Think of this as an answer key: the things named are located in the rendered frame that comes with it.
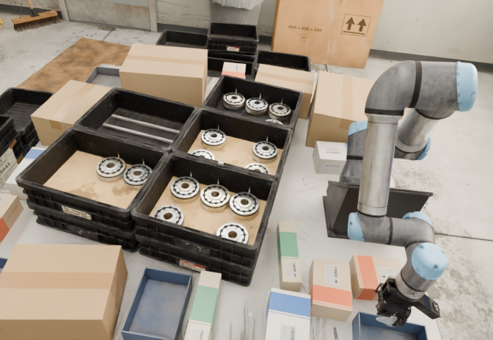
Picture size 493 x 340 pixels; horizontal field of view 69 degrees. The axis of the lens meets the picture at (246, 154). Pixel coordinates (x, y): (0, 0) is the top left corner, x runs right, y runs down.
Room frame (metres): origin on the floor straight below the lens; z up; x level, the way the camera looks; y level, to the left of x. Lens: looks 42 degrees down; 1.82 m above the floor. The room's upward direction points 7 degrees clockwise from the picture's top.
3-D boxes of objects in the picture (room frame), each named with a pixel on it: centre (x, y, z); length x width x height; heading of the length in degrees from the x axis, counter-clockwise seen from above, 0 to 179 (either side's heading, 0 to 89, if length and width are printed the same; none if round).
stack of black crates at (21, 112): (1.65, 1.38, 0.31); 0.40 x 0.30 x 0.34; 0
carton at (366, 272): (0.66, -0.48, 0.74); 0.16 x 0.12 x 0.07; 92
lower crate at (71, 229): (0.84, 0.50, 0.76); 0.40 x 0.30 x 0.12; 79
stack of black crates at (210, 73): (2.39, 0.22, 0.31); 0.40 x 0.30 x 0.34; 90
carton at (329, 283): (0.60, -0.32, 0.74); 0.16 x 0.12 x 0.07; 176
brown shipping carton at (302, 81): (1.70, -0.15, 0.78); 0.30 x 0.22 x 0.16; 84
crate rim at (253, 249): (0.77, 0.11, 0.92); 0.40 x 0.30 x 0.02; 79
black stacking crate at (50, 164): (0.84, 0.50, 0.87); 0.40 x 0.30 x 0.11; 79
